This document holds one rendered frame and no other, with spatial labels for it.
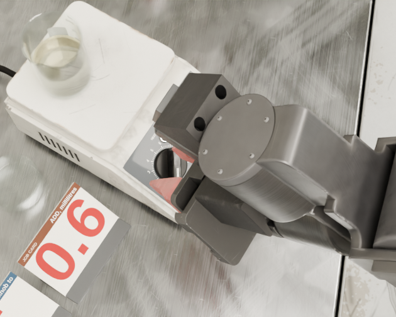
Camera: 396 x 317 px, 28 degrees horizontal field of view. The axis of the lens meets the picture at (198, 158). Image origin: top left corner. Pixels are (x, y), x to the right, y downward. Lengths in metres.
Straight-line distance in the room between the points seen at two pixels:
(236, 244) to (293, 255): 0.19
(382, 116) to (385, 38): 0.09
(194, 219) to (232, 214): 0.03
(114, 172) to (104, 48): 0.12
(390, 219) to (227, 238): 0.16
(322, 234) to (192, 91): 0.12
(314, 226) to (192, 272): 0.28
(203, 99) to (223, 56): 0.36
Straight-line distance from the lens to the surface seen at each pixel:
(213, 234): 0.56
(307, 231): 0.50
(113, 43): 0.75
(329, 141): 0.45
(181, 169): 0.72
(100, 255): 0.76
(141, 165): 0.73
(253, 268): 0.76
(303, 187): 0.45
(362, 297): 0.76
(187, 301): 0.75
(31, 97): 0.74
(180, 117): 0.49
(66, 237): 0.75
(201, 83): 0.49
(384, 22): 0.87
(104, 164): 0.73
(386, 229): 0.45
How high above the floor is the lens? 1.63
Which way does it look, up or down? 68 degrees down
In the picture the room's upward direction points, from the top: 5 degrees counter-clockwise
